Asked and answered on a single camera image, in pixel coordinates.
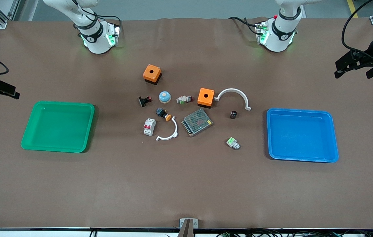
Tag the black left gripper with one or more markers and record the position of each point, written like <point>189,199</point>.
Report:
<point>370,56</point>

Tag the black cylindrical capacitor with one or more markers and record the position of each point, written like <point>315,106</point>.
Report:
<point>233,115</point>

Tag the white red circuit breaker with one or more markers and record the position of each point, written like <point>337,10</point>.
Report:
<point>149,126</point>

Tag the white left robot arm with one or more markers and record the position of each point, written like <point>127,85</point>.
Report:
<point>280,38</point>

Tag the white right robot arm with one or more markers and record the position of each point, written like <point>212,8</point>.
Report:
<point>95,39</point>

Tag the green plastic tray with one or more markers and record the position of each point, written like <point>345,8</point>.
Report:
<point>58,126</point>

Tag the blue plastic tray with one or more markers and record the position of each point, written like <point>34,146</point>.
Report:
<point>301,135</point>

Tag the green white contact block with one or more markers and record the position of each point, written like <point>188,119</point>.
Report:
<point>232,143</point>

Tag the orange button box upper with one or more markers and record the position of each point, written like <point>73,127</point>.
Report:
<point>152,74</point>

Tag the orange button box black base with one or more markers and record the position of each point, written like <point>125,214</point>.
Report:
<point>205,97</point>

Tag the orange black emergency button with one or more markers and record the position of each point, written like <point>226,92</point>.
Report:
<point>162,113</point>

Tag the blue dome push button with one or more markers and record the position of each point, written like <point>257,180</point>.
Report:
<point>165,97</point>

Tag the metal mesh power supply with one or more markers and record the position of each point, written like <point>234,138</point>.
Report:
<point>197,122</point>

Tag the brown table mat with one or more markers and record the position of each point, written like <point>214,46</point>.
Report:
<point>186,184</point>

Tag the large white curved bracket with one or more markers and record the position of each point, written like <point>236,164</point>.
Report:
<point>234,90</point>

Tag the black red switch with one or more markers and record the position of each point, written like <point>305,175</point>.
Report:
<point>144,101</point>

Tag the white red green switch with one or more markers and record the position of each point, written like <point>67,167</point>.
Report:
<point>183,99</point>

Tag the small white curved bracket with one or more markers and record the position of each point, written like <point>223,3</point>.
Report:
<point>176,129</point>

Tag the metal clamp bracket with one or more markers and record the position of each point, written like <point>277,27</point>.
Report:
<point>188,225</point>

